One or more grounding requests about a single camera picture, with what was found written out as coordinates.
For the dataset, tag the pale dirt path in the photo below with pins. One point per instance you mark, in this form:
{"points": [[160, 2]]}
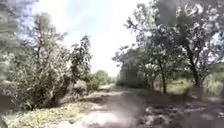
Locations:
{"points": [[116, 111]]}

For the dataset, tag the row of trees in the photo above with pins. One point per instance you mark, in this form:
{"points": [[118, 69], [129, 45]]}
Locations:
{"points": [[166, 56], [43, 73]]}

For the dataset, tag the dry grass verge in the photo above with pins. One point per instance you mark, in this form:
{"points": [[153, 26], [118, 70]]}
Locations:
{"points": [[43, 116]]}

